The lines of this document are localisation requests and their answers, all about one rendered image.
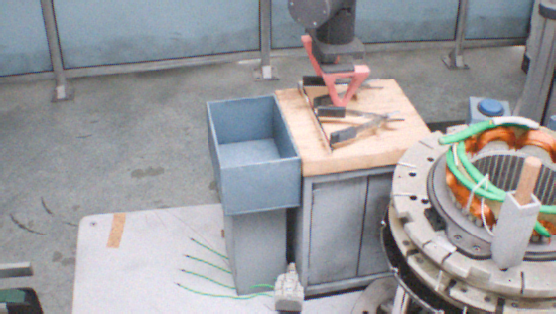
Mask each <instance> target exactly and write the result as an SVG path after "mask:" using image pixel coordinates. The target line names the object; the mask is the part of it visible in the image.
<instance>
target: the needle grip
mask: <svg viewBox="0 0 556 314"><path fill-rule="evenodd" d="M540 166H541V161H539V159H537V158H535V157H534V156H533V157H527V158H526V159H525V162H524V166H523V169H522V172H521V174H520V177H519V184H518V187H517V189H516V192H515V195H514V199H516V200H517V203H518V204H519V205H520V206H525V205H528V204H529V201H530V198H531V196H532V193H533V188H534V185H535V183H536V180H537V177H538V174H539V169H540Z"/></svg>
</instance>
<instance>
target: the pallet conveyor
mask: <svg viewBox="0 0 556 314"><path fill-rule="evenodd" d="M26 276H30V277H33V276H34V270H33V268H32V265H31V262H24V263H17V262H16V263H9V264H0V279H3V278H11V277H13V278H18V277H26ZM0 314H44V313H43V310H42V307H41V305H40V302H39V299H38V296H37V295H36V292H35V289H34V288H31V287H24V288H18V287H17V288H10V289H0Z"/></svg>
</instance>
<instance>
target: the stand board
mask: <svg viewBox="0 0 556 314"><path fill-rule="evenodd" d="M369 84H370V86H382V87H384V89H377V90H365V89H364V90H361V91H360V93H361V95H360V104H357V102H356V100H355V99H354V97H352V99H351V100H350V102H349V103H348V105H347V107H346V110H354V111H361V112H369V113H378V114H382V113H388V112H393V111H397V110H399V111H400V113H398V114H395V115H392V116H390V118H405V121H399V122H384V123H381V124H380V126H381V131H380V137H376V135H375V134H374V132H373V130H372V129H371V128H368V129H366V130H365V131H363V132H361V133H359V134H358V135H357V136H356V138H353V139H350V140H346V141H343V142H340V143H336V144H332V143H331V144H332V146H333V148H334V150H333V157H329V154H328V152H327V150H326V148H325V146H324V144H323V141H322V139H321V137H320V135H319V133H318V131H317V128H316V126H315V124H314V122H313V120H312V118H311V116H310V113H309V111H308V109H307V107H306V105H305V103H304V101H303V99H302V97H301V95H300V93H299V92H298V89H297V88H295V89H286V90H277V91H274V94H275V95H276V98H277V100H278V102H279V104H280V107H281V109H282V112H283V114H284V116H285V119H286V121H287V124H288V126H289V129H290V131H291V134H292V136H293V139H294V141H295V144H296V146H297V149H298V151H299V153H300V156H301V172H302V175H303V177H307V176H314V175H322V174H329V173H336V172H343V171H350V170H358V169H365V168H372V167H379V166H387V165H393V164H398V163H399V161H400V159H401V158H402V155H403V154H404V153H405V152H406V151H407V150H408V149H409V148H410V147H411V146H412V145H413V144H415V142H416V141H418V142H419V140H420V139H423V138H425V137H426V136H428V135H430V134H431V132H430V131H429V130H428V128H427V127H426V125H425V124H424V122H423V120H422V118H421V117H420V116H419V114H418V113H417V112H416V111H415V109H414V108H413V107H412V105H411V104H410V102H409V101H408V98H407V97H406V95H405V94H404V93H403V91H402V90H401V88H400V87H399V86H398V84H397V83H396V81H395V80H393V79H384V80H377V81H374V82H371V83H369ZM304 89H305V91H306V94H307V96H308V98H309V100H310V102H311V104H312V105H313V98H316V97H319V96H323V95H326V94H329V93H328V90H327V88H326V87H325V86H314V87H304ZM319 119H320V121H321V123H322V125H323V127H324V129H325V131H326V133H327V135H328V138H329V140H330V135H331V132H334V131H336V130H340V129H343V128H347V127H350V126H353V125H355V126H359V125H362V124H365V123H367V122H368V121H370V119H363V118H357V119H355V118H354V117H347V116H346V117H345V118H334V117H319Z"/></svg>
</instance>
